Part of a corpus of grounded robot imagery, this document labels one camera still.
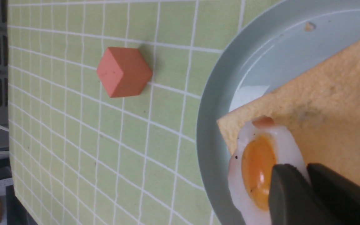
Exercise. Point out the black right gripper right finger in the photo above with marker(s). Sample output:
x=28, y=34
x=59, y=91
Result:
x=340, y=195

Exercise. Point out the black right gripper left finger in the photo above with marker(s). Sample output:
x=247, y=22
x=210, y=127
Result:
x=292, y=201

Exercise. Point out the fried egg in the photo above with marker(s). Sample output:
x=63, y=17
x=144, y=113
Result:
x=261, y=144

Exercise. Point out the toast slice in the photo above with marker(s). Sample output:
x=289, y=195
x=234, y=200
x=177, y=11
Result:
x=321, y=108

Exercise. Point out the teal front plate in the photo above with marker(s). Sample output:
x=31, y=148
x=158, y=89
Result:
x=280, y=44

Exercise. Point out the salmon cube block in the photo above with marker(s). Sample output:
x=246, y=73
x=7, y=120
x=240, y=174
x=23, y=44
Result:
x=123, y=72

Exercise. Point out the green checkered tablecloth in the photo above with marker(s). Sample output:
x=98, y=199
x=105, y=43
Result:
x=80, y=157

